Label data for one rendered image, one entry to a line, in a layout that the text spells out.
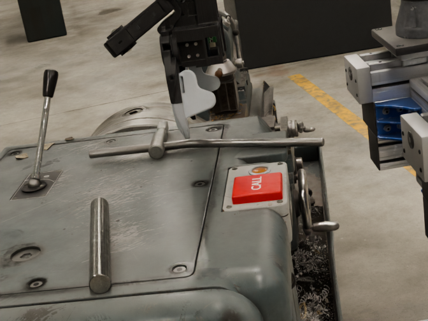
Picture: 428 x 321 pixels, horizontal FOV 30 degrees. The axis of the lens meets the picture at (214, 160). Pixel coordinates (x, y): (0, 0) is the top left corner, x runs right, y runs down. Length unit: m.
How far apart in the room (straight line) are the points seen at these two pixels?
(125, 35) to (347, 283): 2.25
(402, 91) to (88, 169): 1.02
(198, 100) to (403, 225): 2.59
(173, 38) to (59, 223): 0.29
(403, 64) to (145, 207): 1.10
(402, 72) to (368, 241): 1.63
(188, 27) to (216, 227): 0.30
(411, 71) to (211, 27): 0.97
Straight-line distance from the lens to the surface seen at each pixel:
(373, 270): 3.28
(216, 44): 1.11
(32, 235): 0.98
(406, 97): 1.98
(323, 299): 2.10
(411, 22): 1.97
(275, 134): 1.15
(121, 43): 1.10
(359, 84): 1.94
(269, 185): 0.96
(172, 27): 1.08
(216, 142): 1.12
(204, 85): 1.16
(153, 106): 1.45
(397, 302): 3.07
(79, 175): 1.13
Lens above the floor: 1.65
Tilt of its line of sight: 21 degrees down
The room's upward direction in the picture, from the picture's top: 10 degrees counter-clockwise
